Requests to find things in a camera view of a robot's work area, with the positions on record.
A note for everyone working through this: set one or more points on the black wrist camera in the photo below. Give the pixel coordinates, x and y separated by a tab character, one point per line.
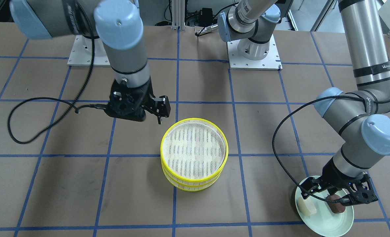
160	106

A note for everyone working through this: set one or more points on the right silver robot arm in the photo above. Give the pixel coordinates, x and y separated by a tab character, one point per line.
118	25

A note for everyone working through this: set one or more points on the pale green plate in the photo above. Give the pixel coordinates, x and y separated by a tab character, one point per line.
325	222

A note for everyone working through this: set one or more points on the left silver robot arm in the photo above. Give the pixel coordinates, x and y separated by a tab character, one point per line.
358	116

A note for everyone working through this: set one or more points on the black device behind table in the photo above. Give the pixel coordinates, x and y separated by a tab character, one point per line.
205	16

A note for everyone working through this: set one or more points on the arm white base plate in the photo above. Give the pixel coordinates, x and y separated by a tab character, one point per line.
247	55
81	53

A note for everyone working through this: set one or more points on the brown steamed bun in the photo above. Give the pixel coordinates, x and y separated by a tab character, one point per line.
336	208

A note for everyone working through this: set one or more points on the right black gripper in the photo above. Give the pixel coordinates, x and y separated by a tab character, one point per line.
147	95

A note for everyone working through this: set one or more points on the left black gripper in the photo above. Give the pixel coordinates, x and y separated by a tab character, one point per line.
332	177

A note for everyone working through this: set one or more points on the white steamed bun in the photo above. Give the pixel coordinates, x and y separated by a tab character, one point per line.
306	207

